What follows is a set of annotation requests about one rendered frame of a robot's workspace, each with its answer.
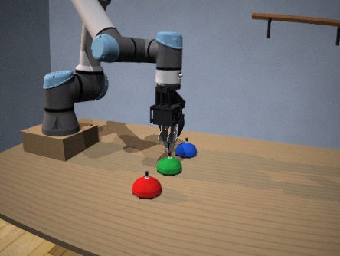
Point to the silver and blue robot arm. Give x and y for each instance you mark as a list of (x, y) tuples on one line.
[(64, 88)]

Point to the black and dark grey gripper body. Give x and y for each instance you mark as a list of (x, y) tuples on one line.
[(164, 114)]

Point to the green bell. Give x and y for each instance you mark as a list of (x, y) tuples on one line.
[(169, 166)]

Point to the blue dome bell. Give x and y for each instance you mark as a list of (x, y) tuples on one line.
[(186, 150)]

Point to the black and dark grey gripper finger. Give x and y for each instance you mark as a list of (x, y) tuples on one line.
[(175, 132), (164, 135)]

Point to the red bell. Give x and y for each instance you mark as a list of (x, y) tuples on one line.
[(146, 187)]

